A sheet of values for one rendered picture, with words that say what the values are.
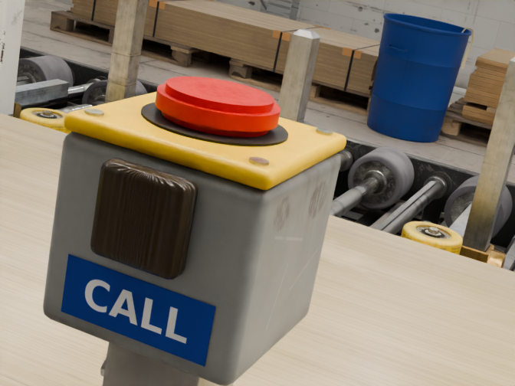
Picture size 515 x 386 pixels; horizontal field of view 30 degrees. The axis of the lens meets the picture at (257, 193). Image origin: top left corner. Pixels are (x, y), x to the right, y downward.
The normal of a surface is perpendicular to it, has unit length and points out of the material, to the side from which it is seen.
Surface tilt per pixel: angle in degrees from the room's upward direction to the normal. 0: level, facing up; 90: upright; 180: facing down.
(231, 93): 0
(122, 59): 90
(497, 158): 90
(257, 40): 90
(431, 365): 0
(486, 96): 90
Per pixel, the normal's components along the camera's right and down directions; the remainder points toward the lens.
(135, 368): -0.40, 0.21
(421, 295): 0.18, -0.94
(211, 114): -0.06, 0.29
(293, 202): 0.90, 0.28
